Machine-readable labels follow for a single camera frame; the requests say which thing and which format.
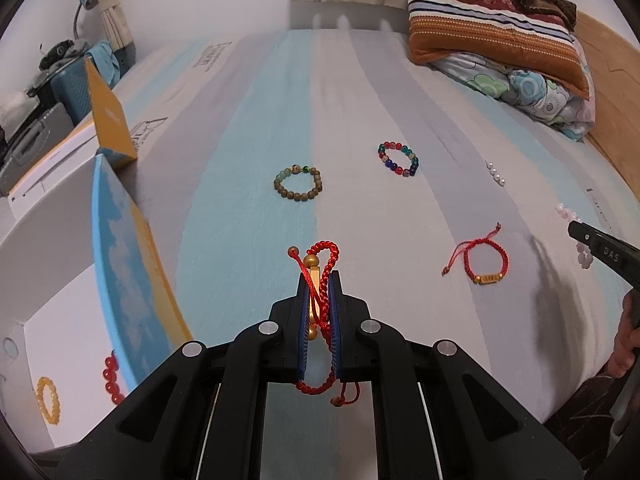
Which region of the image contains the blue desk lamp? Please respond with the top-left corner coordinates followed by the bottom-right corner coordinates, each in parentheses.
top-left (73, 0), bottom-right (99, 40)

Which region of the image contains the wooden headboard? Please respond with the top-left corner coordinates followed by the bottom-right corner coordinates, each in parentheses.
top-left (575, 12), bottom-right (640, 194)

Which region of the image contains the yellow bead bracelet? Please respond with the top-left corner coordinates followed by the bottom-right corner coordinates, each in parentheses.
top-left (34, 375), bottom-right (62, 427)

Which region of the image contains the white pearl bracelet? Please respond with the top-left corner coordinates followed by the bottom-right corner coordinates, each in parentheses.
top-left (485, 160), bottom-right (507, 188)

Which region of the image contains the side beige curtain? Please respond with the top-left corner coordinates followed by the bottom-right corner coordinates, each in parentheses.
top-left (98, 0), bottom-right (134, 54)

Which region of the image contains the red cord bracelet gold tube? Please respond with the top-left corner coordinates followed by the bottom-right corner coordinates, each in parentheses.
top-left (288, 240), bottom-right (340, 396)

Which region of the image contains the blue yellow cardboard box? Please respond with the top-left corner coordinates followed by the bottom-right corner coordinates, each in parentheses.
top-left (1, 60), bottom-right (191, 452)

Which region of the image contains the teal suitcase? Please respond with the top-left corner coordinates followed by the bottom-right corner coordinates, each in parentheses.
top-left (50, 40), bottom-right (120, 125)

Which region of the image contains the striped orange pillow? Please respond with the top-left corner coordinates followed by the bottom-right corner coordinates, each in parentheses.
top-left (408, 0), bottom-right (589, 99)

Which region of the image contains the brown patterned cushion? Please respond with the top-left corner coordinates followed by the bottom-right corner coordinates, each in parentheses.
top-left (544, 373), bottom-right (616, 472)

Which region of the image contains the striped bed sheet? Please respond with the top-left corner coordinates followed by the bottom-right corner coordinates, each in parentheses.
top-left (115, 30), bottom-right (639, 419)

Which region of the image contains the multicolour glass bead bracelet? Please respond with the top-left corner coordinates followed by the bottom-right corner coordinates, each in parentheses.
top-left (376, 141), bottom-right (420, 179)

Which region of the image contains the grey suitcase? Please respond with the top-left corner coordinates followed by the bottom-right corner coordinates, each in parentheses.
top-left (1, 103), bottom-right (74, 196)

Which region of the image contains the brown wood green bead bracelet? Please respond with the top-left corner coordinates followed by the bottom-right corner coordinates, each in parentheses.
top-left (272, 164), bottom-right (324, 202)

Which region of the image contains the floral quilt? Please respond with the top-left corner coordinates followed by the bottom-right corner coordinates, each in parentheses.
top-left (430, 37), bottom-right (597, 141)

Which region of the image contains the pink white bead bracelet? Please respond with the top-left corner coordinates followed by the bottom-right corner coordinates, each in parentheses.
top-left (554, 201), bottom-right (596, 271)

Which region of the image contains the red cord bracelet gold plate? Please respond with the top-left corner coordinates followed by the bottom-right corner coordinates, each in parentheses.
top-left (440, 222), bottom-right (510, 285)

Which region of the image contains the red bead bracelet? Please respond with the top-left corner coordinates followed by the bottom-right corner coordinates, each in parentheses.
top-left (102, 351), bottom-right (126, 406)

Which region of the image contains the person's right hand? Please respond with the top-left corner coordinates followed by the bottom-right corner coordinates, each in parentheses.
top-left (606, 290), bottom-right (639, 378)

